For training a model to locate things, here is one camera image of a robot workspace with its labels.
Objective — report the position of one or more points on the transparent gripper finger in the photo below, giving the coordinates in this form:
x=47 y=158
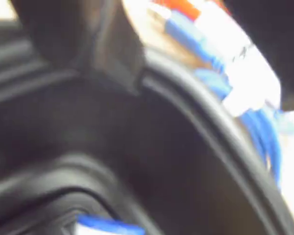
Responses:
x=279 y=36
x=78 y=36

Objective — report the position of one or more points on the white marker with red cap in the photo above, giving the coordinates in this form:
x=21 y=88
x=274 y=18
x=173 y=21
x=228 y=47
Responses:
x=230 y=44

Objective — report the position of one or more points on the white and blue pen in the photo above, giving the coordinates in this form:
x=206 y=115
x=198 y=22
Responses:
x=105 y=224

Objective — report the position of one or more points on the black plastic tray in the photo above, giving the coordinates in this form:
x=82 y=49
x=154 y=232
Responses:
x=137 y=137

